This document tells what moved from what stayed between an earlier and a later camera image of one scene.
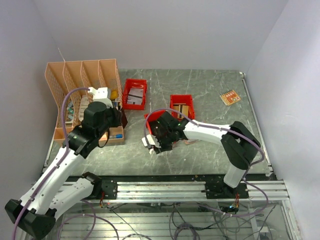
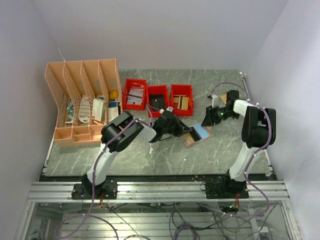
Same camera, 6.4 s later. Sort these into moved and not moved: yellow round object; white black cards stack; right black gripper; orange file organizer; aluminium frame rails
Moved: right black gripper
Not moved: yellow round object; aluminium frame rails; orange file organizer; white black cards stack
